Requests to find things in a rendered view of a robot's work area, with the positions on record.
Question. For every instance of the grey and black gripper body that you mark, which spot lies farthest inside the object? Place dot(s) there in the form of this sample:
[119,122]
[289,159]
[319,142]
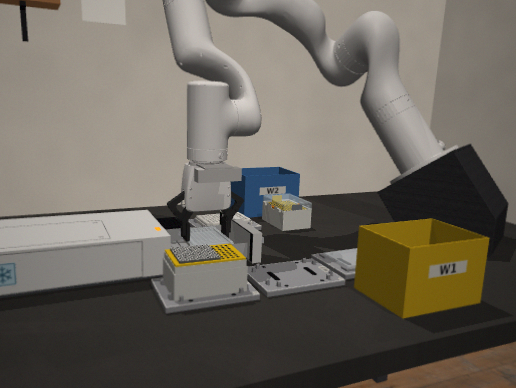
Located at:
[204,197]

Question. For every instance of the yellow open-top bin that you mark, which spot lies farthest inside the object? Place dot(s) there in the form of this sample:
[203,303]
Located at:
[412,281]

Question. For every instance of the blue open-top bin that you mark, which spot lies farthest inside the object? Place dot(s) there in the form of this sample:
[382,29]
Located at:
[257,182]

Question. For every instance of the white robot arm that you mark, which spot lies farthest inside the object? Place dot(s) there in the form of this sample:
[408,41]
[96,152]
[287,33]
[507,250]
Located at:
[227,106]

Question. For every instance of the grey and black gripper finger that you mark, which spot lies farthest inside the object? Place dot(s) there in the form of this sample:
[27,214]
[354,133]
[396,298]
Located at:
[229,213]
[185,225]

